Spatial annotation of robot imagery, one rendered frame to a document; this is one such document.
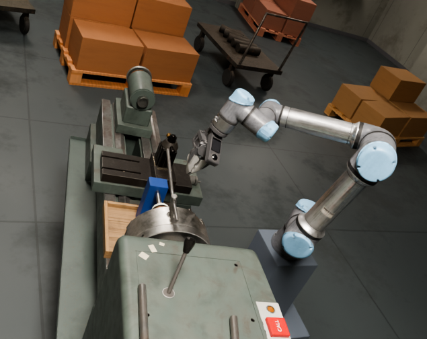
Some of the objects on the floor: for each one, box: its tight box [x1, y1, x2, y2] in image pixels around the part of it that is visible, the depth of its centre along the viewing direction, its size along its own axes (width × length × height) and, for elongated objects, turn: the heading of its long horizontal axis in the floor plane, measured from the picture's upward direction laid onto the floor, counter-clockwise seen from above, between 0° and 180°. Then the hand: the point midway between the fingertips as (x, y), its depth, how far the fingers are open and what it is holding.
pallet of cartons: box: [324, 66, 427, 147], centre depth 629 cm, size 135×103×76 cm
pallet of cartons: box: [52, 0, 200, 97], centre depth 502 cm, size 98×138×83 cm
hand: (189, 172), depth 171 cm, fingers closed
